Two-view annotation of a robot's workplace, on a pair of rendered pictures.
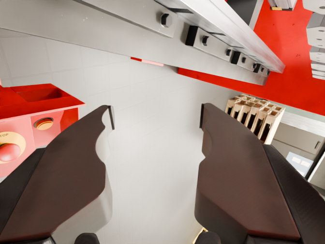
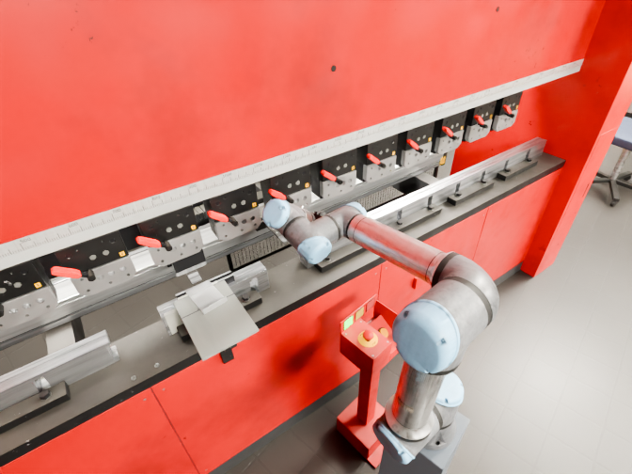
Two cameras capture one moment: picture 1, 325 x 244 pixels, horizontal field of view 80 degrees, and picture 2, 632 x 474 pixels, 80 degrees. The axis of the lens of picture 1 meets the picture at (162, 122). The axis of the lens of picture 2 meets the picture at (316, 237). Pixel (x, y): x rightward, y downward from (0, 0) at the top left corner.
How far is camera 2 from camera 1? 120 cm
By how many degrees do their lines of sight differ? 62
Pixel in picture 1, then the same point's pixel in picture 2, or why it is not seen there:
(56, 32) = (337, 276)
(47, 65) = not seen: hidden behind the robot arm
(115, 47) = (360, 265)
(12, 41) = not seen: hidden behind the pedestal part
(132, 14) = (351, 250)
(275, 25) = (494, 147)
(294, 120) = not seen: outside the picture
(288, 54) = (528, 133)
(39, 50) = (392, 379)
